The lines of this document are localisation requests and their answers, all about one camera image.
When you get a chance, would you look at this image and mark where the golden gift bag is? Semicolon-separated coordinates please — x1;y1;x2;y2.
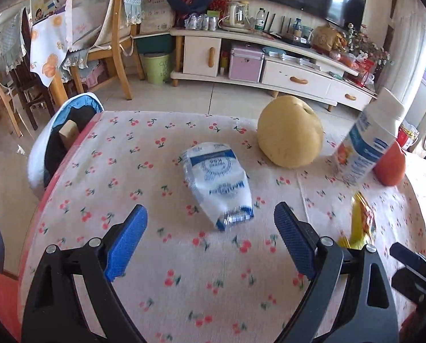
311;25;343;57

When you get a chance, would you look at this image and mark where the orange red tomato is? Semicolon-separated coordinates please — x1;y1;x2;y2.
373;141;407;187

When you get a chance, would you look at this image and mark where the small white blue packet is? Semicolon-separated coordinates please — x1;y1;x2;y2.
179;142;255;232

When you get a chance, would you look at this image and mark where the cherry print tablecloth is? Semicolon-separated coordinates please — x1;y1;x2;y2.
18;110;426;343

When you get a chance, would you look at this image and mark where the red and yellow snack packet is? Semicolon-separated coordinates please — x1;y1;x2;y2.
339;192;377;251

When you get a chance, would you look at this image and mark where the green plastic bucket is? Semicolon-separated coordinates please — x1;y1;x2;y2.
141;52;173;86

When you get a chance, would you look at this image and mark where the dried flower arrangement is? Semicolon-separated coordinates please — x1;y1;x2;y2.
341;23;391;65

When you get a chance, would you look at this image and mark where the white blue milk bottle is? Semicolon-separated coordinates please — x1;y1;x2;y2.
332;87;408;188

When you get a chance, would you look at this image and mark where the white printed sack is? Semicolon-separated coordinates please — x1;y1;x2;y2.
139;0;177;35

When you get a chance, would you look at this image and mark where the white curtain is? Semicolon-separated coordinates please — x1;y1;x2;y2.
387;0;426;98

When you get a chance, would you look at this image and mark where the dark green box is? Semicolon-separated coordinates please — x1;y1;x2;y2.
136;33;175;55

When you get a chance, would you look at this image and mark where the row of silver cans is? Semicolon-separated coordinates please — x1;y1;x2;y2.
183;13;219;31

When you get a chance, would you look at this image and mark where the white electric kettle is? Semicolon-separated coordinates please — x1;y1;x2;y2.
221;0;251;33

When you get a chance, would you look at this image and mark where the pink storage box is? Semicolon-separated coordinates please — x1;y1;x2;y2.
229;42;265;84

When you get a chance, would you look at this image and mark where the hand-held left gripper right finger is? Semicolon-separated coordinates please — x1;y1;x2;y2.
273;202;399;343

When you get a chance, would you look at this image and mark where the green label plastic bottle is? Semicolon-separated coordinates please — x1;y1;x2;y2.
254;7;267;33

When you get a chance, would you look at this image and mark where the chair with blue cover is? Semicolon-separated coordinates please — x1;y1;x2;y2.
27;92;105;201

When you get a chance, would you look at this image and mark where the pink red cloth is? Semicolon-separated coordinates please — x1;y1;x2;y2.
0;264;21;343

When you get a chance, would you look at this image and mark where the light wooden chair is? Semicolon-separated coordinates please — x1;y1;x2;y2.
67;0;146;101

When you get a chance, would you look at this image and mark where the yellow pear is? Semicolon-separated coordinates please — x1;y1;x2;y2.
257;95;324;169

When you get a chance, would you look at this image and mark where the dark wooden chair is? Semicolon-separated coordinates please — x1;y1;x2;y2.
0;7;57;139

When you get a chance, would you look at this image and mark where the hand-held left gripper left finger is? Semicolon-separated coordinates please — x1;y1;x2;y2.
22;204;148;343

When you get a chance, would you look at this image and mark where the white television cabinet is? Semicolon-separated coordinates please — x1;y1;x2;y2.
169;26;378;112

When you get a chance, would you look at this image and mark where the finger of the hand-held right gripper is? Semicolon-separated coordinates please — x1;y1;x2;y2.
391;265;426;296
389;242;426;284

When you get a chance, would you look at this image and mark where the orange print white cloth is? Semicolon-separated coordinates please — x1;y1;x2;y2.
29;12;71;89

